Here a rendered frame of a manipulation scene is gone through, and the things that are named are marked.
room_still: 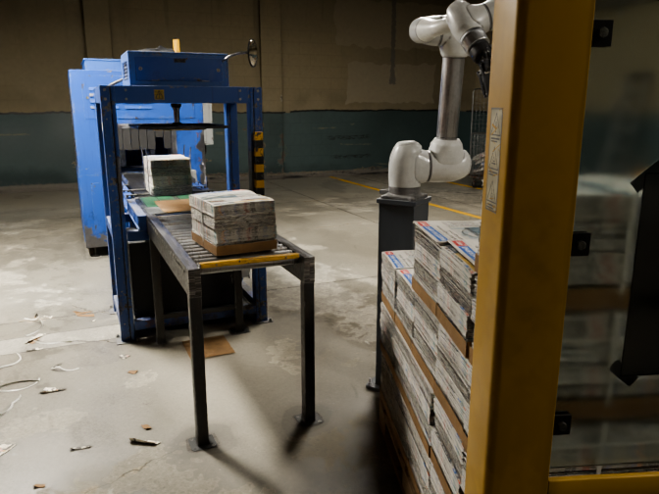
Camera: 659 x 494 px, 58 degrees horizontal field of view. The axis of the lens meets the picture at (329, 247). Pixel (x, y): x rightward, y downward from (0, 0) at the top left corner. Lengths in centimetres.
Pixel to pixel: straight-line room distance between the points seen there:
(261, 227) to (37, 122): 873
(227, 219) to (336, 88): 976
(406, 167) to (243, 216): 80
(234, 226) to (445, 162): 104
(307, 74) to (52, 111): 462
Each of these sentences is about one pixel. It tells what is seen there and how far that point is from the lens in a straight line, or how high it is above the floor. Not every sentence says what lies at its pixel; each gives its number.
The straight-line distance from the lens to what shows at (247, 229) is 263.
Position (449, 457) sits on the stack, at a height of 49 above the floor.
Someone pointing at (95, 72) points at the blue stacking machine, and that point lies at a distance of 601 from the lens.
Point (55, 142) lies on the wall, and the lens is 1115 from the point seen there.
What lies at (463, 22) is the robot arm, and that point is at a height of 173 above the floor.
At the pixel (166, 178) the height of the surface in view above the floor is 92.
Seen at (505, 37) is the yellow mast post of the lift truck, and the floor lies 153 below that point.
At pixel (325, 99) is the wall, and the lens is 1212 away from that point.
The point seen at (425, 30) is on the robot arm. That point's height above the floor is 175.
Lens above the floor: 145
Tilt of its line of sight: 14 degrees down
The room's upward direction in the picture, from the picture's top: straight up
